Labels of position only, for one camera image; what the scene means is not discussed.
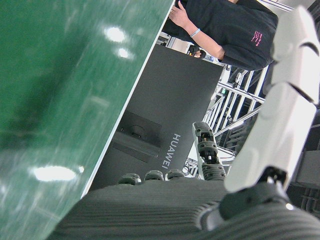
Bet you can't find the person in black t-shirt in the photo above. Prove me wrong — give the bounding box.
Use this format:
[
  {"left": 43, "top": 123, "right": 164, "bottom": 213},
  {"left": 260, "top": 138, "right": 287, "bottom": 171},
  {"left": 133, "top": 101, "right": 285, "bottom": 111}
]
[{"left": 162, "top": 0, "right": 280, "bottom": 70}]

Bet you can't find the black Huawei monitor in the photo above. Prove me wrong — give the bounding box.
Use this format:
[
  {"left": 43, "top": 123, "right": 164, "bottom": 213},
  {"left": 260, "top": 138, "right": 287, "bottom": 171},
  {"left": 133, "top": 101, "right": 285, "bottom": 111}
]
[{"left": 88, "top": 44, "right": 225, "bottom": 193}]

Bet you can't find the aluminium profile frame cell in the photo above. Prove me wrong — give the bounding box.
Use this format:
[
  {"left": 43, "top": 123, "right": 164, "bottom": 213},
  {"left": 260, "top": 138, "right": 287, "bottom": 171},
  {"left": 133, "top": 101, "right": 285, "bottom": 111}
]
[{"left": 199, "top": 67, "right": 270, "bottom": 161}]

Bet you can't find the right robot hand grey white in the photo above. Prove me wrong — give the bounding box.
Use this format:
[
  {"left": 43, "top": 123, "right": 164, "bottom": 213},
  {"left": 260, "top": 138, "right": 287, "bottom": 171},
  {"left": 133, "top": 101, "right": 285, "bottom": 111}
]
[{"left": 49, "top": 4, "right": 320, "bottom": 240}]

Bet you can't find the green table mat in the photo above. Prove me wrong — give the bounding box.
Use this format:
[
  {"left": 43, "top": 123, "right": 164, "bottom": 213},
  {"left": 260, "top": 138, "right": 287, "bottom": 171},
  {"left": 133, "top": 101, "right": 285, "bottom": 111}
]
[{"left": 0, "top": 0, "right": 176, "bottom": 240}]

